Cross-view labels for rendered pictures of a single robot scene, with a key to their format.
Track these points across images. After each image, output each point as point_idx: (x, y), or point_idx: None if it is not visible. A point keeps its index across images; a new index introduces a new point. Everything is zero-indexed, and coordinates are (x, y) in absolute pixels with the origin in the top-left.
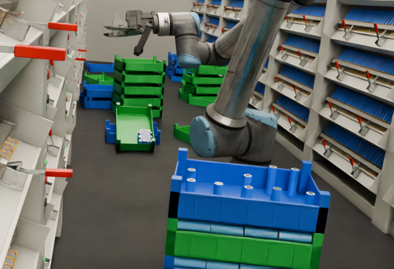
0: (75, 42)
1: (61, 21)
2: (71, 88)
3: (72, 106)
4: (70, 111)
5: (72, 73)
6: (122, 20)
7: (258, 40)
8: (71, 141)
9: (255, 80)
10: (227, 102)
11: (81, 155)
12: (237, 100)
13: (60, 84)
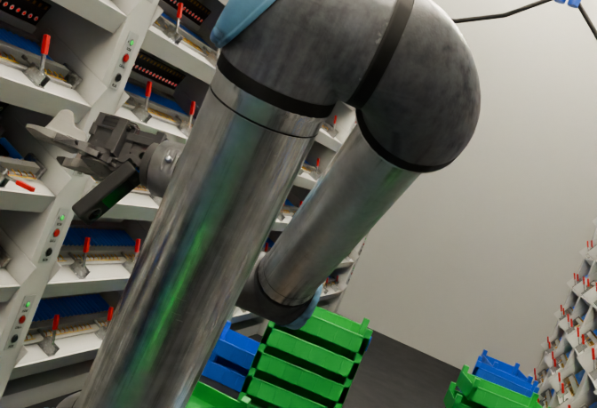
0: (64, 180)
1: None
2: (21, 273)
3: (19, 317)
4: (3, 322)
5: (36, 244)
6: (75, 127)
7: (181, 213)
8: (54, 406)
9: (171, 349)
10: (90, 391)
11: None
12: (111, 394)
13: None
